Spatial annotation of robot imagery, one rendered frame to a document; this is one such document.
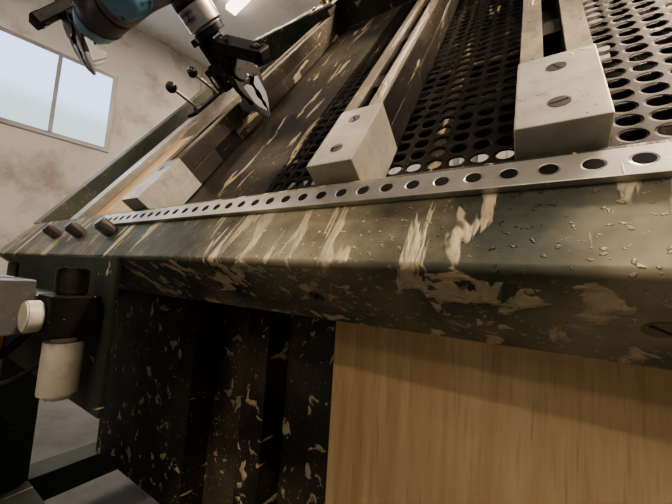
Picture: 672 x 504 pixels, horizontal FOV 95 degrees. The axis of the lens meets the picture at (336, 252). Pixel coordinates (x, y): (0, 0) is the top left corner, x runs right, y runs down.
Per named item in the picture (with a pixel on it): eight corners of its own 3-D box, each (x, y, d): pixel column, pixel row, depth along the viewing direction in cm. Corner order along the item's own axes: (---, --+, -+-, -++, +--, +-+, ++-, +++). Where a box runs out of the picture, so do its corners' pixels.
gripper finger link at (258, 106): (256, 121, 81) (233, 87, 76) (271, 115, 78) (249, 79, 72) (250, 128, 80) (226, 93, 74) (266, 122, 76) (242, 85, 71)
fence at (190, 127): (79, 232, 84) (65, 222, 81) (253, 77, 136) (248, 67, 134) (87, 232, 81) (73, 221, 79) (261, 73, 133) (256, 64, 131)
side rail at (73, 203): (66, 247, 101) (31, 223, 94) (241, 90, 162) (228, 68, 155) (73, 247, 98) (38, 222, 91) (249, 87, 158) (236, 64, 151)
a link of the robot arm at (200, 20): (214, -10, 64) (189, 2, 59) (228, 15, 67) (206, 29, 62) (193, 7, 68) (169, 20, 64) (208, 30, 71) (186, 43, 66)
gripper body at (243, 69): (237, 82, 79) (204, 31, 71) (260, 71, 74) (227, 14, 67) (220, 97, 75) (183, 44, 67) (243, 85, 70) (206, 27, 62)
